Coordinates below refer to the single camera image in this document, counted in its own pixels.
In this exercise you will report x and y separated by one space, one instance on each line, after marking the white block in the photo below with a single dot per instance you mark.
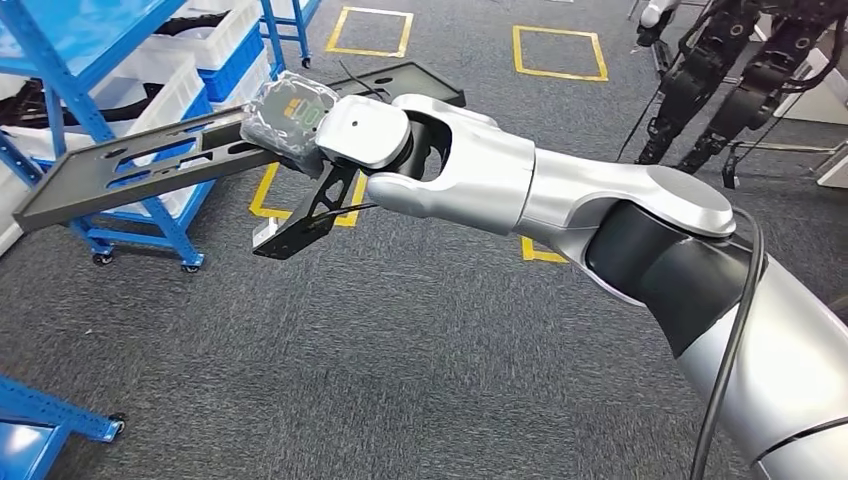
821 99

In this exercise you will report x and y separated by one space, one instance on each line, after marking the black rubber car part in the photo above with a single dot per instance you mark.
192 23
26 106

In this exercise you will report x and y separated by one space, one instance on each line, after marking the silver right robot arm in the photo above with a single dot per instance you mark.
484 172

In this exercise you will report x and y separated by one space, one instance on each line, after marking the long black plastic panel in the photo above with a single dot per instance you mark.
66 185

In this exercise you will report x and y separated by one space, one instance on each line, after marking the white plastic bin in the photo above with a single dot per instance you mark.
255 83
225 33
175 200
166 86

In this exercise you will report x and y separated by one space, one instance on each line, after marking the blue metal shelf rack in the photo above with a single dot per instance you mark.
66 26
40 404

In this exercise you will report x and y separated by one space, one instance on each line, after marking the black humanoid robot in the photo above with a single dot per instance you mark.
702 73

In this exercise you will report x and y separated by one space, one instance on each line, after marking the yellow floor tape square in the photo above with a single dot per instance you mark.
263 192

